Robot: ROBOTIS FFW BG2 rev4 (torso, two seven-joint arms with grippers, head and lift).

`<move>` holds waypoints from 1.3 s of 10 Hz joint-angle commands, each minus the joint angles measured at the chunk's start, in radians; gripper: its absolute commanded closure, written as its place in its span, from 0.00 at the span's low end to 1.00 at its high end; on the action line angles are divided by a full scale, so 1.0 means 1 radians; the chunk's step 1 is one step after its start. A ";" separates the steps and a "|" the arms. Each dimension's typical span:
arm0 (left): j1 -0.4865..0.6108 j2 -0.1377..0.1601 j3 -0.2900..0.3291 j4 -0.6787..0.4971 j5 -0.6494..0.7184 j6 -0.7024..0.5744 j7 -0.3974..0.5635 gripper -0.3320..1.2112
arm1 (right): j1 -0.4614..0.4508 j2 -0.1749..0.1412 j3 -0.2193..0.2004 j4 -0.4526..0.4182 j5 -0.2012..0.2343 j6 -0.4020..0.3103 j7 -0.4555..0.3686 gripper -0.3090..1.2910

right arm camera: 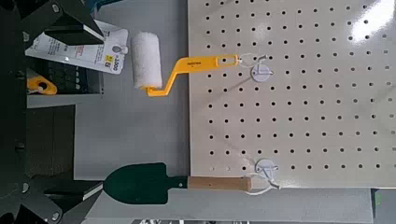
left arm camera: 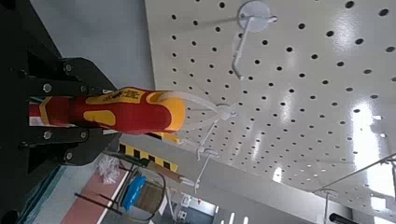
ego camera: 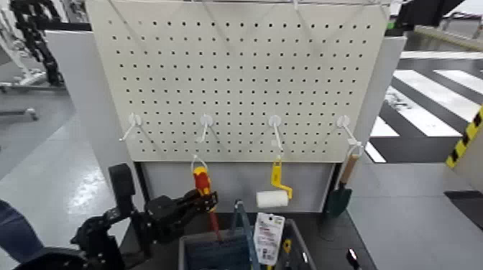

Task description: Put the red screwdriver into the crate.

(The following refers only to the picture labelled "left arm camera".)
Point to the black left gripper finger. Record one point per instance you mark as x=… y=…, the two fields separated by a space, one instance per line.
x=81 y=76
x=77 y=146

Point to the red yellow screwdriver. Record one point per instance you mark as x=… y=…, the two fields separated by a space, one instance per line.
x=130 y=112

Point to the black yellow hazard striped barrier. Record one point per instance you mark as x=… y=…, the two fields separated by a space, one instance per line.
x=146 y=155

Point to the blue round object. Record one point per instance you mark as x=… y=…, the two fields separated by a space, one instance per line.
x=134 y=193

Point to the white pegboard hook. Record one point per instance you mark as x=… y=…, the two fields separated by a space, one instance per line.
x=252 y=15
x=224 y=113
x=200 y=174
x=206 y=151

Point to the beige perforated pegboard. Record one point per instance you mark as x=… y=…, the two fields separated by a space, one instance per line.
x=295 y=93

